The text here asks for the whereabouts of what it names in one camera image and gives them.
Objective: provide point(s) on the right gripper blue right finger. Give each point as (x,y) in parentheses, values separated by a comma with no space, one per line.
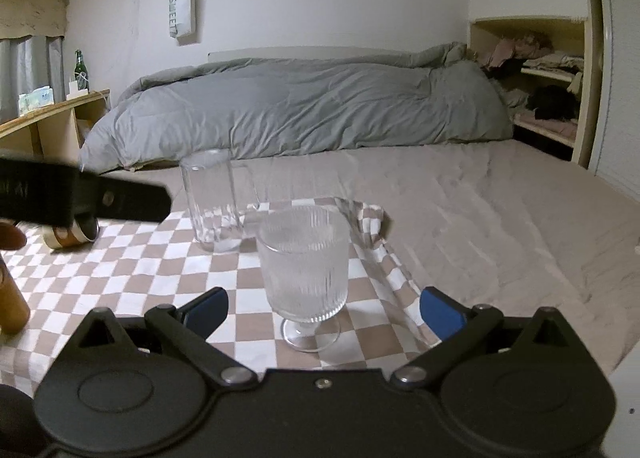
(461,330)

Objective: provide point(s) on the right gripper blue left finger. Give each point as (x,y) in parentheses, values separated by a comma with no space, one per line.
(183,332)

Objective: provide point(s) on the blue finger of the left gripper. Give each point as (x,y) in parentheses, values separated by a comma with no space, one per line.
(131,200)

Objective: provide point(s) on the ribbed clear stemmed glass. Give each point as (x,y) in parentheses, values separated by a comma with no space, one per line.
(304,253)

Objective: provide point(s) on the cream and rust travel cup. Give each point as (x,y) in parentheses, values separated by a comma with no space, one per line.
(80,233)

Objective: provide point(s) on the orange tumbler cup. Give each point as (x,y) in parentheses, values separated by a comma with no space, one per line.
(14,310)

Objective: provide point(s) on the wooden bedside shelf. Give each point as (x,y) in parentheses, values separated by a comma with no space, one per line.
(55,132)

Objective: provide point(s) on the checkered brown white cloth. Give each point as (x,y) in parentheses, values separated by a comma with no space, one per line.
(133,267)

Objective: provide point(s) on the tissue pack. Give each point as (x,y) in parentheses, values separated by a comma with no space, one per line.
(36,99)

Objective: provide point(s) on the white box under bottle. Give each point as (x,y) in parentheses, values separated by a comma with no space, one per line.
(74,91)

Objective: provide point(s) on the tall clear glass mug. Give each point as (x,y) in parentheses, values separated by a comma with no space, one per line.
(221,193)

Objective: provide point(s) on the green glass bottle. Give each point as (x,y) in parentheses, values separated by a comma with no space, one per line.
(80,71)

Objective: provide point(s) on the grey curtain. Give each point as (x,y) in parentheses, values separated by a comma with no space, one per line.
(28,63)

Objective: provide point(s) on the beige curtain valance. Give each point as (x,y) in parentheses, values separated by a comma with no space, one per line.
(21,18)

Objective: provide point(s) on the white hanging sweet bag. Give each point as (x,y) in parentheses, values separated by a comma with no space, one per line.
(181,18)

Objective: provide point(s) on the grey duvet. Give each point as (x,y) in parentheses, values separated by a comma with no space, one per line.
(262,108)

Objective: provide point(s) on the white louvred door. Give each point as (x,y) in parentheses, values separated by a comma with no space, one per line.
(615,148)

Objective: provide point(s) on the right clothes shelf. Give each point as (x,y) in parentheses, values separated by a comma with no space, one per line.
(548,69)

